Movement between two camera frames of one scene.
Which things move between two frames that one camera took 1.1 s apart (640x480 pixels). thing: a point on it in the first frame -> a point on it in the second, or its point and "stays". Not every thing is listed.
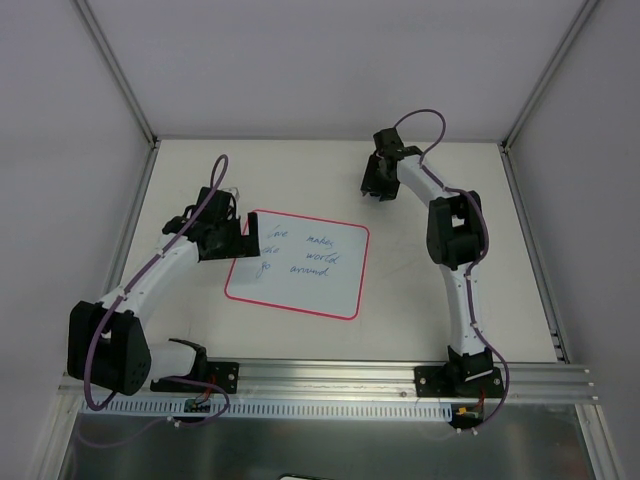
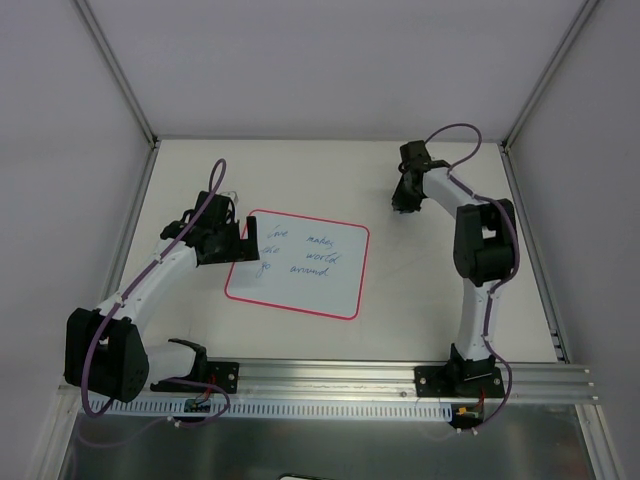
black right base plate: (458, 381) stays
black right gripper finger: (371, 182) -> (406, 196)
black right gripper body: (379, 181) -> (405, 192)
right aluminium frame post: (531, 104) stays
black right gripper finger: (390, 187) -> (411, 195)
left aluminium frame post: (102, 44) stays
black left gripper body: (236, 247) stays
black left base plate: (225, 374) stays
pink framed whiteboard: (305, 263) stays
